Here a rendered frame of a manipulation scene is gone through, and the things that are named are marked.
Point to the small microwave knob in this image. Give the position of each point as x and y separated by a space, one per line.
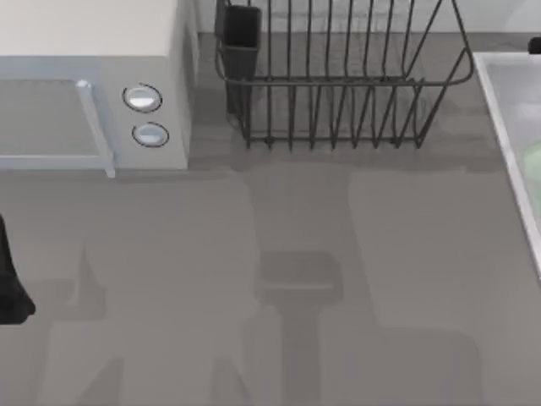
150 134

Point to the black utensil holder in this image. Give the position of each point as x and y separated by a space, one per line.
238 46

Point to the large microwave knob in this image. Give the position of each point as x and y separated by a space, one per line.
142 97

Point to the microwave door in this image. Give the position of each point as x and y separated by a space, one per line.
38 118

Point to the pale microwave oven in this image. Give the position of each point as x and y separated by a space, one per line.
84 29

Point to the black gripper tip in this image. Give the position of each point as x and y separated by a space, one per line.
10 287

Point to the black tap part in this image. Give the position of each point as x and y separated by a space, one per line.
535 45

